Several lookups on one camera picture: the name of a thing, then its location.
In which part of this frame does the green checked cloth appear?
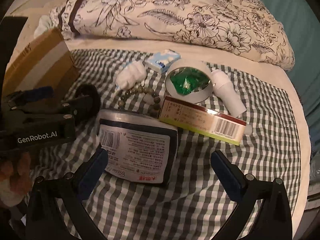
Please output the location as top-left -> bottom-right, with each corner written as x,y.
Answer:
29,49 -> 302,240

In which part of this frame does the white plush toy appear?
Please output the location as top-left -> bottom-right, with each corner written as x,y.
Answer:
115,62 -> 147,90

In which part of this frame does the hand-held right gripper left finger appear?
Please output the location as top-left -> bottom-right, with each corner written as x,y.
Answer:
25,148 -> 109,240

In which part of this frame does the brown cardboard box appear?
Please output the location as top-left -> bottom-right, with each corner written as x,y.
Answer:
2,27 -> 80,98

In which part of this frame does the light blue fleece towel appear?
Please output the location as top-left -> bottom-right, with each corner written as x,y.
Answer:
35,15 -> 62,37

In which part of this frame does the floral print pillow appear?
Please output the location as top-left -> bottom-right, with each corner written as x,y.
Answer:
49,0 -> 295,72

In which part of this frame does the green foil packet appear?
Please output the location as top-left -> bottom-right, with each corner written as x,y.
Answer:
170,68 -> 212,95

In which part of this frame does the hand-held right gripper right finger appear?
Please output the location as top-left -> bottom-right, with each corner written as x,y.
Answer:
210,150 -> 293,240

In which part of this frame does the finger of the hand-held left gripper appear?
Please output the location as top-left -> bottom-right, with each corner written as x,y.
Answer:
5,86 -> 54,105
7,96 -> 84,120

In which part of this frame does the black fuzzy hair tie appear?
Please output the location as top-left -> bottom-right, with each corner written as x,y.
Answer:
74,83 -> 102,123

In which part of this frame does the green bead bracelet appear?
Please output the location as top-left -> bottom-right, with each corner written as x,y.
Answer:
117,85 -> 160,110

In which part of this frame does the blue tissue packet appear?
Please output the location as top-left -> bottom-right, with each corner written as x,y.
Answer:
145,49 -> 181,74

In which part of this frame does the red and yellow medicine box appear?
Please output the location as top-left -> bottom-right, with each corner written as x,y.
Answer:
159,96 -> 247,146

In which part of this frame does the clear plastic cup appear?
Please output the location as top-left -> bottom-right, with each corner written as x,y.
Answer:
211,70 -> 247,118

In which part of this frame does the person's left hand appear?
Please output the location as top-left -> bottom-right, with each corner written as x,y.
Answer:
0,152 -> 32,205

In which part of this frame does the dark wet wipes packet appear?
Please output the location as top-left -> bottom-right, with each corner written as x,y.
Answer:
96,109 -> 178,187

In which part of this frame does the white paper sheet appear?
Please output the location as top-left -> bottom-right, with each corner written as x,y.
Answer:
165,59 -> 214,103

